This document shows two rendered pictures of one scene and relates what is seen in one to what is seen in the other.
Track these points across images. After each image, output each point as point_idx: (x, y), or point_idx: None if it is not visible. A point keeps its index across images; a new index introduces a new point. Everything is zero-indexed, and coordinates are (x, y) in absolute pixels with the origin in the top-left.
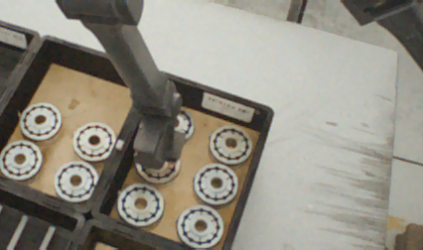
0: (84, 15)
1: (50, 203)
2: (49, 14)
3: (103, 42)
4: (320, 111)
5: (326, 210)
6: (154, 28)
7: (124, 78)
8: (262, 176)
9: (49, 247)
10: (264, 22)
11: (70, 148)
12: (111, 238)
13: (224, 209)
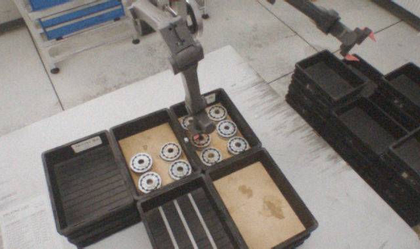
0: (182, 68)
1: (185, 180)
2: (84, 130)
3: (190, 77)
4: (225, 84)
5: (262, 112)
6: (136, 103)
7: (192, 96)
8: None
9: (195, 202)
10: None
11: (162, 163)
12: (216, 174)
13: (237, 135)
